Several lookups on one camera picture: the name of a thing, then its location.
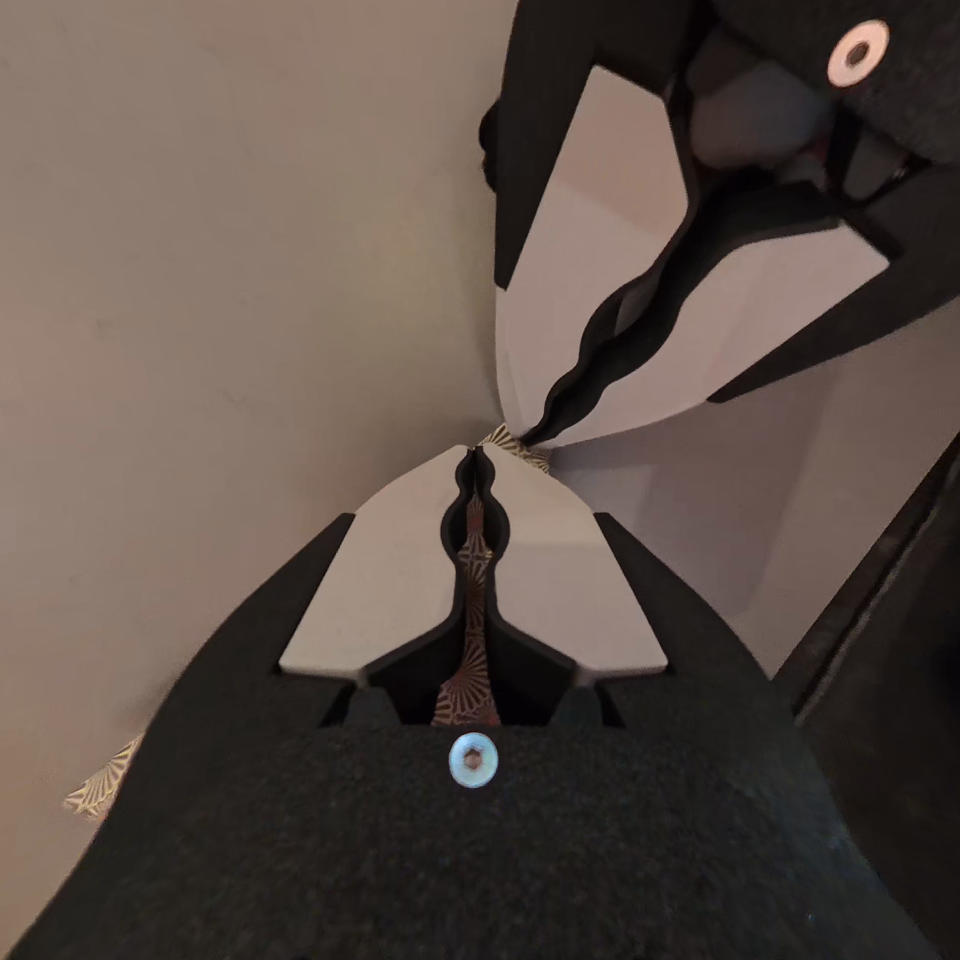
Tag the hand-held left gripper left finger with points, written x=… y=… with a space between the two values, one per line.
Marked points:
x=375 y=585

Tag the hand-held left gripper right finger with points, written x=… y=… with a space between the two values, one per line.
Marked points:
x=570 y=585

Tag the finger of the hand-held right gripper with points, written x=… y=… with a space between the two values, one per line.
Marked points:
x=592 y=210
x=750 y=315

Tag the gold patterned origami paper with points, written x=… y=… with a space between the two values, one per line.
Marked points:
x=466 y=690

